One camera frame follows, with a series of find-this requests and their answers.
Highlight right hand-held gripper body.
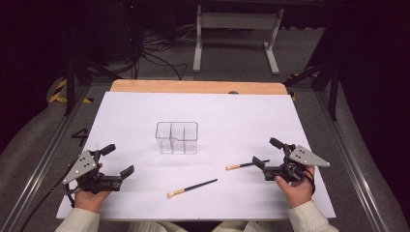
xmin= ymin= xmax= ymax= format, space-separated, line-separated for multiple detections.
xmin=263 ymin=144 xmax=331 ymax=184

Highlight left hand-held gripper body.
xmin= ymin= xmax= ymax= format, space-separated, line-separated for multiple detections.
xmin=62 ymin=149 xmax=125 ymax=195

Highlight black makeup brush tan bristles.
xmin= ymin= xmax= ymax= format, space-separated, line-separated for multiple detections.
xmin=225 ymin=159 xmax=271 ymax=172
xmin=166 ymin=178 xmax=219 ymax=199

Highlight clear plastic organizer box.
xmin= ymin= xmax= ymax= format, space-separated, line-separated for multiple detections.
xmin=155 ymin=121 xmax=199 ymax=156

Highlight person's left hand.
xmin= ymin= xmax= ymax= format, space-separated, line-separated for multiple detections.
xmin=73 ymin=188 xmax=112 ymax=215

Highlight person's right hand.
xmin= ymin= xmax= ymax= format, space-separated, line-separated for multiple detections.
xmin=274 ymin=164 xmax=316 ymax=210

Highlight white table cover sheet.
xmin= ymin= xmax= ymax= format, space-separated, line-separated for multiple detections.
xmin=56 ymin=91 xmax=337 ymax=222

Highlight person's left leg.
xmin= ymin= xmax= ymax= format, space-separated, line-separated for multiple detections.
xmin=127 ymin=220 xmax=190 ymax=232

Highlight person's leg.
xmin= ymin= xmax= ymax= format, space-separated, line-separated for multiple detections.
xmin=211 ymin=220 xmax=291 ymax=232
xmin=127 ymin=220 xmax=190 ymax=232

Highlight person's right leg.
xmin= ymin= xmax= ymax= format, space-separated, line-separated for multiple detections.
xmin=211 ymin=220 xmax=291 ymax=232

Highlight black tripod stand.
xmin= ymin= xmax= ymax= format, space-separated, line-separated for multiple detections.
xmin=62 ymin=54 xmax=124 ymax=117
xmin=283 ymin=57 xmax=339 ymax=122

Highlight yellow black hazard tape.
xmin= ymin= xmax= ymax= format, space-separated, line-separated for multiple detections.
xmin=47 ymin=78 xmax=95 ymax=104

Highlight white metal stand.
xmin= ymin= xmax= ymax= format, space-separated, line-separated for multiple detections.
xmin=192 ymin=4 xmax=285 ymax=75

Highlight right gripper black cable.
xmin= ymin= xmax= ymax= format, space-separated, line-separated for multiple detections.
xmin=303 ymin=167 xmax=317 ymax=196

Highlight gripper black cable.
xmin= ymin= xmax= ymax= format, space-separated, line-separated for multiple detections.
xmin=303 ymin=167 xmax=317 ymax=196
xmin=18 ymin=158 xmax=81 ymax=232

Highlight aluminium floor rail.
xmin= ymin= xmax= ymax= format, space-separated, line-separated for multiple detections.
xmin=0 ymin=84 xmax=92 ymax=232
xmin=313 ymin=91 xmax=393 ymax=232

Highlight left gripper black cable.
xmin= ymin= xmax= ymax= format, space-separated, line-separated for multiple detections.
xmin=18 ymin=158 xmax=81 ymax=232

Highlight black floor cables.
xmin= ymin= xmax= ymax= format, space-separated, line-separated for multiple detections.
xmin=129 ymin=25 xmax=190 ymax=81

